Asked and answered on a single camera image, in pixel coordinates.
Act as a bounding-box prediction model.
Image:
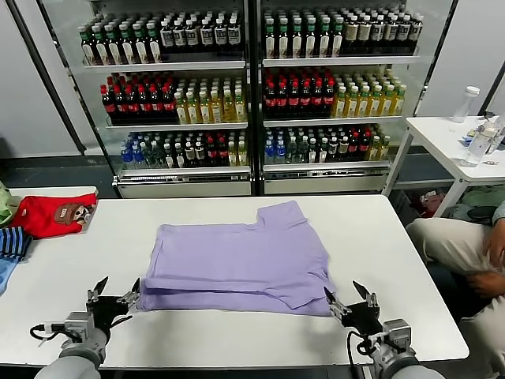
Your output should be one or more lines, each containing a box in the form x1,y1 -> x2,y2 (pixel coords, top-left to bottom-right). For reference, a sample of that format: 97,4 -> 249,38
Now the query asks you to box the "green cap yellow tea bottle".
186,90 -> 200,124
175,90 -> 189,124
368,85 -> 383,117
210,88 -> 223,123
357,85 -> 371,118
380,84 -> 395,117
392,84 -> 407,116
198,89 -> 211,123
221,88 -> 235,122
345,86 -> 359,118
233,88 -> 247,122
333,86 -> 347,118

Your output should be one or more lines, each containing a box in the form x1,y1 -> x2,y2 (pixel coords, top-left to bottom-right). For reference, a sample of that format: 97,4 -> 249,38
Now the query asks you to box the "blue black striped garment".
0,225 -> 33,262

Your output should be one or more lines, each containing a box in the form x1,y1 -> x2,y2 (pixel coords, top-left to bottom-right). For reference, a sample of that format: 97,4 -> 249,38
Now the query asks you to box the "clear grey-lidded water bottle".
459,120 -> 499,169

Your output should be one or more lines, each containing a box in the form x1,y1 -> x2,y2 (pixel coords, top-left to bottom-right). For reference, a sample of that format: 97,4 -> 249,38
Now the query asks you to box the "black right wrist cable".
346,330 -> 382,379

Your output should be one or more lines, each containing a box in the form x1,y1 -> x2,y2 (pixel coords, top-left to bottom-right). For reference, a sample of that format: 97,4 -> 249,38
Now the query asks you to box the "seated person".
406,216 -> 505,379

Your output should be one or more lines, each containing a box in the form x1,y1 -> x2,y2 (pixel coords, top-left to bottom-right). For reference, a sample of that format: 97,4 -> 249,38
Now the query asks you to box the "white drinks shelf unit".
256,0 -> 461,197
39,0 -> 256,198

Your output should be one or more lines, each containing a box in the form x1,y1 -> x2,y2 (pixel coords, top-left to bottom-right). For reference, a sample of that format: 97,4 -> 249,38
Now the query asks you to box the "green cap dark tea bottle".
106,24 -> 124,65
120,23 -> 137,64
264,15 -> 278,59
331,16 -> 346,58
78,25 -> 98,66
317,15 -> 332,58
147,21 -> 163,63
92,24 -> 110,66
133,22 -> 151,64
277,15 -> 291,59
304,15 -> 319,59
290,15 -> 305,59

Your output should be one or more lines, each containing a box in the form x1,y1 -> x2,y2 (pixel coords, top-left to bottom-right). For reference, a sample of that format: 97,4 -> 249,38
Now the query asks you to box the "red clothes pile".
410,190 -> 449,218

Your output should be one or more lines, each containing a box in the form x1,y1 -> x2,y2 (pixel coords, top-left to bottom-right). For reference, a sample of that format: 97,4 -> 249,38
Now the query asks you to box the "beige label dark bottle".
345,15 -> 360,54
357,14 -> 373,54

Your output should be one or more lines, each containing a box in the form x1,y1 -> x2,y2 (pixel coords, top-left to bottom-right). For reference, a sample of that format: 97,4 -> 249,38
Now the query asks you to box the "green clothes pile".
453,185 -> 505,228

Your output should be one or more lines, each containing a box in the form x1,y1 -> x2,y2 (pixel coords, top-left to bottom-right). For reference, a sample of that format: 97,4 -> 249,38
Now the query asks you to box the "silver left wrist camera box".
62,311 -> 95,336

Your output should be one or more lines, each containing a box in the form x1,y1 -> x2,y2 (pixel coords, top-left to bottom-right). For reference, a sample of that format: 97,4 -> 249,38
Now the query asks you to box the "black left gripper cable loop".
110,313 -> 134,329

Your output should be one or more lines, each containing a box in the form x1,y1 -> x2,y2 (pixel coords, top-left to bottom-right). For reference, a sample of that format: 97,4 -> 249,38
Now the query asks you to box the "white side table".
384,114 -> 505,224

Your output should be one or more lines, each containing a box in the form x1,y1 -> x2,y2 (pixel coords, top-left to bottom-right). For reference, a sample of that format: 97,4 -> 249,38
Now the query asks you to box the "light blue garment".
0,256 -> 19,297

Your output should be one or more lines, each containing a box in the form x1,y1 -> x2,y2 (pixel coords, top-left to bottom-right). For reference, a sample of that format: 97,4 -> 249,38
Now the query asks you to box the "black storage basket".
394,188 -> 433,232

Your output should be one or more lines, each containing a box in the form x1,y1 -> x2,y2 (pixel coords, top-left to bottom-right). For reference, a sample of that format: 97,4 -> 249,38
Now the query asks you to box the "pale green garment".
0,182 -> 21,228

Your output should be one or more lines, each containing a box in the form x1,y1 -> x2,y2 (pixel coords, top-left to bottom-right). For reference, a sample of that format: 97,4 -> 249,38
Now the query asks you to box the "white cap black label bottle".
410,15 -> 425,54
174,17 -> 188,54
214,15 -> 229,52
200,16 -> 215,52
371,14 -> 386,54
160,17 -> 176,54
384,14 -> 399,54
185,17 -> 200,53
227,14 -> 242,51
397,14 -> 412,54

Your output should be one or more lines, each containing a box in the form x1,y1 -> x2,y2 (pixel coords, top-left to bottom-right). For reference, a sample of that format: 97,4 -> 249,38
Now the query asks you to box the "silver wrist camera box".
380,318 -> 413,348
62,311 -> 95,336

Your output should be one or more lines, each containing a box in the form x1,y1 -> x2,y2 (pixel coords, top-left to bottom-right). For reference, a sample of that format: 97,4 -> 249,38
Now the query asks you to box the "small white table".
7,185 -> 99,202

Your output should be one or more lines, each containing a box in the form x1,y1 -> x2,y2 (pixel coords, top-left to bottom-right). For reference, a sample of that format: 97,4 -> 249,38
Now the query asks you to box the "person's left hand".
466,271 -> 505,300

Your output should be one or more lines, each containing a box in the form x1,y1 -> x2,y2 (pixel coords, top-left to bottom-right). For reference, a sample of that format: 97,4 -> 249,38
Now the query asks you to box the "dark slanted wall post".
479,62 -> 505,118

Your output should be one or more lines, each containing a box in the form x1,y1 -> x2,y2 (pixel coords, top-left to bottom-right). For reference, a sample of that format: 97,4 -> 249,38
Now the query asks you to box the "black slanted wall post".
6,0 -> 88,156

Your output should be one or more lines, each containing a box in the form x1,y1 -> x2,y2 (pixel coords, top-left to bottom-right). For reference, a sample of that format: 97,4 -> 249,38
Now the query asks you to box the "clear glass jar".
488,117 -> 505,156

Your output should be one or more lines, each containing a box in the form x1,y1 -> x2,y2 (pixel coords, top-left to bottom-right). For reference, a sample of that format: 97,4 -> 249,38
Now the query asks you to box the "person's right hand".
485,224 -> 505,262

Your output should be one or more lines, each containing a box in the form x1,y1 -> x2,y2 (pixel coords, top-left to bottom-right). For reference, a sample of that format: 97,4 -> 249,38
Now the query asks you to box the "tall clear white-capped bottle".
452,85 -> 481,124

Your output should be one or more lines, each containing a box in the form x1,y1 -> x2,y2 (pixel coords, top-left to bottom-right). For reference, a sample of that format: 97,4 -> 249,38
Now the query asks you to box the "purple t-shirt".
140,200 -> 339,317

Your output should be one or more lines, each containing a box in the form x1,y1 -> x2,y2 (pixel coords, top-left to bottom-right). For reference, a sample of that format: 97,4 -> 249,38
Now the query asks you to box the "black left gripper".
86,275 -> 142,337

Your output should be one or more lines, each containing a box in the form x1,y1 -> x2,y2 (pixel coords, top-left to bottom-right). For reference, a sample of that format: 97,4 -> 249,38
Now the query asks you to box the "red shirt with cartoon print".
10,192 -> 99,240

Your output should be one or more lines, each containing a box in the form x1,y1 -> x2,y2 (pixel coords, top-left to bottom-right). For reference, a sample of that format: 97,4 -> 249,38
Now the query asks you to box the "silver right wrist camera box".
380,318 -> 413,348

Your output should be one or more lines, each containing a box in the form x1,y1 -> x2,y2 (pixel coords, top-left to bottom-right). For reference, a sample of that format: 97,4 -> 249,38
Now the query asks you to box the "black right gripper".
323,280 -> 384,337

